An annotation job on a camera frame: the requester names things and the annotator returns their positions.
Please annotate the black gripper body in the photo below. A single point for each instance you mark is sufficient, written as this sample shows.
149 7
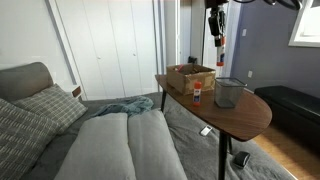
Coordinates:
217 16

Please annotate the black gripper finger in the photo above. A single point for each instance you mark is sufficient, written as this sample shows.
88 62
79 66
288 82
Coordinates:
218 40

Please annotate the orange capped glue stick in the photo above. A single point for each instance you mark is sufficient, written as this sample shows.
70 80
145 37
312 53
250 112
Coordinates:
197 93

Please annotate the grey mesh metal basket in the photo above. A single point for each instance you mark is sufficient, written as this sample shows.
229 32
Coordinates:
227 91

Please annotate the brown cardboard box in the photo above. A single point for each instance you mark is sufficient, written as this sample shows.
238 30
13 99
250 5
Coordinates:
183 77

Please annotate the white framed window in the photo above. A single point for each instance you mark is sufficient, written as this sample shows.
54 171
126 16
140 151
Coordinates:
306 30

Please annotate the white remote control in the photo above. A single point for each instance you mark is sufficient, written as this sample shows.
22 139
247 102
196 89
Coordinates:
205 130

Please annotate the white closet doors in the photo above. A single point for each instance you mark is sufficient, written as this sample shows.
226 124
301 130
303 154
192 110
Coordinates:
113 45

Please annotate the black bench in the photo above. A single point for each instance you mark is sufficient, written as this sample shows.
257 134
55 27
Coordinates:
294 111

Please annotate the teal crumpled blanket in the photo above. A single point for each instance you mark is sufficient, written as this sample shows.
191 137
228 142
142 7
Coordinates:
131 107

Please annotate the small black device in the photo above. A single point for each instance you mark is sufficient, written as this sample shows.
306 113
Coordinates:
241 159

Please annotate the light grey folded duvet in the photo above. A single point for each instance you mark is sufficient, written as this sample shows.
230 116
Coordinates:
118 147

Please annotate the white nightstand wooden front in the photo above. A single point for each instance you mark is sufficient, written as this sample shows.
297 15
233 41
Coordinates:
73 90

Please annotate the grey plaid pillow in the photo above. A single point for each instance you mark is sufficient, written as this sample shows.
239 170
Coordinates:
55 104

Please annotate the grey upholstered headboard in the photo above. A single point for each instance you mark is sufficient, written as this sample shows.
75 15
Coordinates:
24 81

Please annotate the grey striped pillow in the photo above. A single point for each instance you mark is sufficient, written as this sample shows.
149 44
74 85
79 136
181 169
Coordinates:
23 137

